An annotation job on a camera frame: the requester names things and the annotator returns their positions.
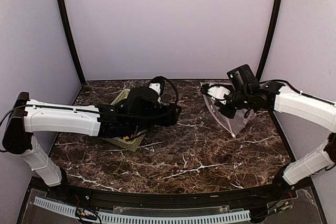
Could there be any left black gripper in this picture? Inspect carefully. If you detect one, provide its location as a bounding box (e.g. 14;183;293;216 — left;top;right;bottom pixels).
129;102;181;134

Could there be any green plastic basket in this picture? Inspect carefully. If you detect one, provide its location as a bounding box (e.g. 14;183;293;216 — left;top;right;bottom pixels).
104;89;147;152

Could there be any clear zip top bag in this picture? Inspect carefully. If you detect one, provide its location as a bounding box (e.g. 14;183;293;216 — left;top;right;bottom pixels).
200;81;256;137

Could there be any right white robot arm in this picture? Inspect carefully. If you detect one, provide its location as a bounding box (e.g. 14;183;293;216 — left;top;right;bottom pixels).
201;80;335;200

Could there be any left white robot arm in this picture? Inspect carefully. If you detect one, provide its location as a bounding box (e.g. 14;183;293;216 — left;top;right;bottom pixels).
2;87;181;201

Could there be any small circuit board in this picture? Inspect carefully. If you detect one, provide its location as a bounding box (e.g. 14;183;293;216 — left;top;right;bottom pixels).
75;208;98;221

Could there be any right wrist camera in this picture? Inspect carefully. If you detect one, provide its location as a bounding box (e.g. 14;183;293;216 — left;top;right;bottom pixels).
227;64;258;91

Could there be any black front rail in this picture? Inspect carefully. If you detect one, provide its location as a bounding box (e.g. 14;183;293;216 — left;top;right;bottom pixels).
28;175;316;213

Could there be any left black frame post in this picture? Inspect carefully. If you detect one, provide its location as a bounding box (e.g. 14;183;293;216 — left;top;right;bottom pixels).
57;0;86;86

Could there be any black frame post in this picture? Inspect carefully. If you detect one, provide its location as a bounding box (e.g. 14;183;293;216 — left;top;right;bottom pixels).
57;0;86;86
256;0;281;81

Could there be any white slotted cable duct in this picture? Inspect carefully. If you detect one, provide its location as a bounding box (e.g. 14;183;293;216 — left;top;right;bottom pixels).
34;196;251;224

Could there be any right black frame post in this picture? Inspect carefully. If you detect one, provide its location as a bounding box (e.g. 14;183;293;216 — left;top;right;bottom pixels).
256;0;281;81

